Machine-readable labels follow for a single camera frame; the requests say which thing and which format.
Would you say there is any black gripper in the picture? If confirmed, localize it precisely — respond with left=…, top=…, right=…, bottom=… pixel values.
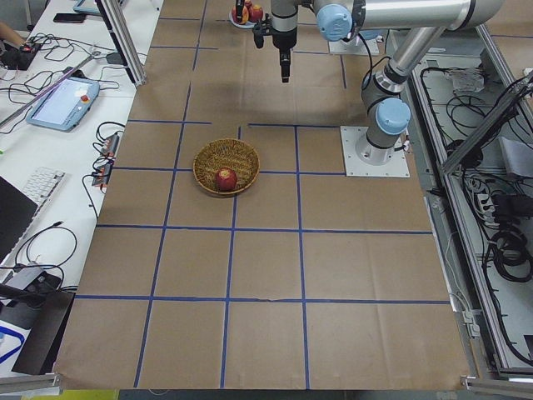
left=252, top=12, right=296, bottom=83

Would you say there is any light blue plate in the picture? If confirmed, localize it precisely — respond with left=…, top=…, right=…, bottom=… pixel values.
left=229, top=11, right=256, bottom=29

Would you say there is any red apple plate back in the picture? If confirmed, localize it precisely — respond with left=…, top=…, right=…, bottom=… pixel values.
left=248, top=4, right=264, bottom=23

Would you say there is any red apple plate front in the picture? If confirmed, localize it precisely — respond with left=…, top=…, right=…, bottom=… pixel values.
left=232, top=7, right=249, bottom=25

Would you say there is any woven wicker basket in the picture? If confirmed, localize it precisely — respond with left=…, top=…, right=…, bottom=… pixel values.
left=192, top=138, right=260, bottom=197

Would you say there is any dark red apple in basket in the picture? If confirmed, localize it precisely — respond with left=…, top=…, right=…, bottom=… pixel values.
left=215, top=167, right=238, bottom=192

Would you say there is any blue teach pendant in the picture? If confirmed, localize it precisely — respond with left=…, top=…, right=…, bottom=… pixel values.
left=26, top=77, right=101, bottom=132

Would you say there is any white keyboard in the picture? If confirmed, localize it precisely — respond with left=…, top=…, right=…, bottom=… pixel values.
left=22, top=167, right=66, bottom=217

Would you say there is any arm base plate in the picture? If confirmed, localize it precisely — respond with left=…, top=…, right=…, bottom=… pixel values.
left=340, top=126, right=410, bottom=178
left=328, top=31, right=382, bottom=56

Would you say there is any aluminium frame post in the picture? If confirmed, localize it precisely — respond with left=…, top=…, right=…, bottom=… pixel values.
left=96, top=0, right=147, bottom=87

